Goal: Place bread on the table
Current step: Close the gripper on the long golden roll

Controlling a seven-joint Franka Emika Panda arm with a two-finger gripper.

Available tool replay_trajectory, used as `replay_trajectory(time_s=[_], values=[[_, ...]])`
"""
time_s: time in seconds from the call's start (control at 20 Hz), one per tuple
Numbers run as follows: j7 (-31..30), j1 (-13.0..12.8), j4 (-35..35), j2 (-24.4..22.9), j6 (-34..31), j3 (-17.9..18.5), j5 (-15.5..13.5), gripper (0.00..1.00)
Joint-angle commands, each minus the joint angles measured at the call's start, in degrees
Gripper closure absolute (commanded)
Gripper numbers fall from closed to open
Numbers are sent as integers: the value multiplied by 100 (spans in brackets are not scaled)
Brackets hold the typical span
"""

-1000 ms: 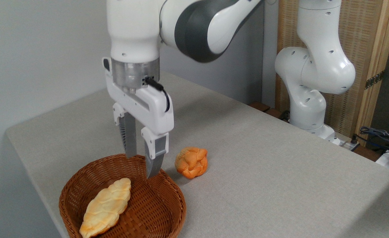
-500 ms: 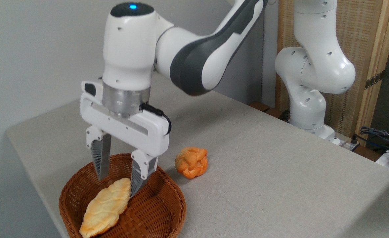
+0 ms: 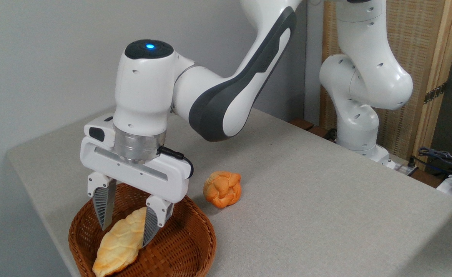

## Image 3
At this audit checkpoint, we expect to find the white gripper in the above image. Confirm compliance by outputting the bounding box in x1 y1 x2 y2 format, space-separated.
80 113 190 247

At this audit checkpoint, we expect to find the long pale braided bread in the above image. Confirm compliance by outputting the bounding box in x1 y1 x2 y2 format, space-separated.
92 207 148 277

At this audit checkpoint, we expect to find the round orange bread roll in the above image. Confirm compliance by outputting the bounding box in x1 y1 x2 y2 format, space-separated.
203 170 243 209

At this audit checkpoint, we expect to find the brown wicker basket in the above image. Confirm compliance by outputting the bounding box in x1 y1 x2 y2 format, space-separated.
68 182 217 277

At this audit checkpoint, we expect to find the brown wooden block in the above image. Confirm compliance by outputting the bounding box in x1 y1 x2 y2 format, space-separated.
307 126 336 142
289 118 315 132

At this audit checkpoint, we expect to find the metal screen hinge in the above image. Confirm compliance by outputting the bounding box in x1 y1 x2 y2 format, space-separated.
424 82 448 104

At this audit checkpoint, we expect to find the wooden woven folding screen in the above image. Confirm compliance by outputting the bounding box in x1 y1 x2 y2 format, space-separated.
321 0 452 170

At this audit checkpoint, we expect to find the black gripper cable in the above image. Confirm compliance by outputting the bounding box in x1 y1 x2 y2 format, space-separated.
158 146 194 179

